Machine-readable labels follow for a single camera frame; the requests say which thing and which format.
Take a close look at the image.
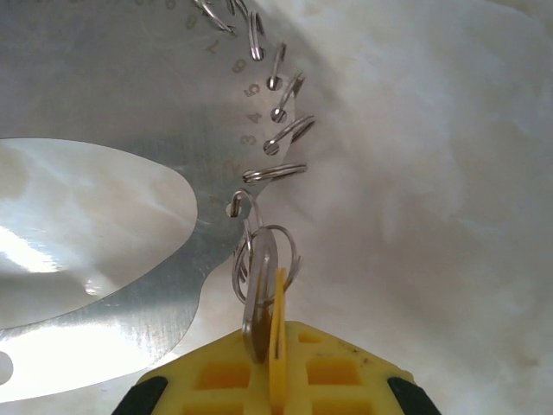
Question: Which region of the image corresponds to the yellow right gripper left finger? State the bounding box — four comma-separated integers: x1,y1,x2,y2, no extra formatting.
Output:
110,329,272,415

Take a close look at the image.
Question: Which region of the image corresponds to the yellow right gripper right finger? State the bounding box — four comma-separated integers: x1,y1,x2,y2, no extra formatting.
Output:
285,321,438,415

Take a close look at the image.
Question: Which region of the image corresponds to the key with yellow tag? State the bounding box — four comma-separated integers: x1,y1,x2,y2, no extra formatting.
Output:
232,223,304,415

